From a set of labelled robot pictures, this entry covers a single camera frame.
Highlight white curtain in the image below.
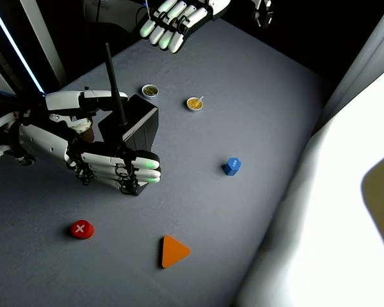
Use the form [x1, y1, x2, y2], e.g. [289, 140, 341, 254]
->
[232, 0, 384, 307]

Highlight grey table cloth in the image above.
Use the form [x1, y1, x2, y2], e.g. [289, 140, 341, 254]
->
[0, 17, 332, 307]

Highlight red round block white cross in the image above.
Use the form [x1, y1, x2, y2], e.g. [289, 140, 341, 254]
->
[70, 219, 95, 240]

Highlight blue hexagonal block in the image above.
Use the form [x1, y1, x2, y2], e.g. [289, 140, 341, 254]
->
[223, 157, 243, 177]

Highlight blurred tan panel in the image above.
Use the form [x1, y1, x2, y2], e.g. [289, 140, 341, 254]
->
[360, 150, 384, 266]

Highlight small bowl of green soup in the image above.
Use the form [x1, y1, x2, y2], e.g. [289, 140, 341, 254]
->
[141, 84, 160, 100]

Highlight toy cupcake with cream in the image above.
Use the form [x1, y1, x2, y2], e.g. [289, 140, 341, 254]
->
[68, 117, 96, 144]

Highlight white frame post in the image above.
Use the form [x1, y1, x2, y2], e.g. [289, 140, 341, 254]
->
[19, 0, 67, 86]

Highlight orange triangle block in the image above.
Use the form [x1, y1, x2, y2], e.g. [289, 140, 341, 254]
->
[161, 235, 192, 269]

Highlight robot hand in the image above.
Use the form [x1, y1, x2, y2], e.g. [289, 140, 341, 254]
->
[139, 0, 232, 54]
[17, 89, 163, 196]

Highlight small bowl of yellow noodles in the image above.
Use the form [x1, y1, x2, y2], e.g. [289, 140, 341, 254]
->
[186, 95, 205, 113]

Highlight black box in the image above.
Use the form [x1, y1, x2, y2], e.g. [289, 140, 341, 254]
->
[97, 43, 160, 196]

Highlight white light strip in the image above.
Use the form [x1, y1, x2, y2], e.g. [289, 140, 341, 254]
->
[0, 0, 45, 95]

